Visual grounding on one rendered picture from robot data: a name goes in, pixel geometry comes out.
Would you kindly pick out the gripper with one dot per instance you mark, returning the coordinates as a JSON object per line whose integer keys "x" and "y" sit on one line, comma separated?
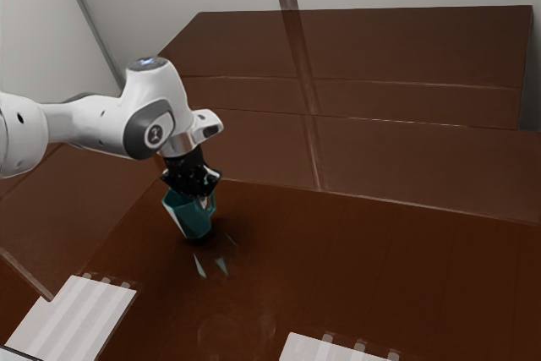
{"x": 190, "y": 175}

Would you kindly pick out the teal faceted mug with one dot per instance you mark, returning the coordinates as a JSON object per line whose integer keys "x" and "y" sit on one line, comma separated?
{"x": 192, "y": 217}

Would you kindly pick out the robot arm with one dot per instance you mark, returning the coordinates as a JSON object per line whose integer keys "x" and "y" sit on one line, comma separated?
{"x": 105, "y": 120}

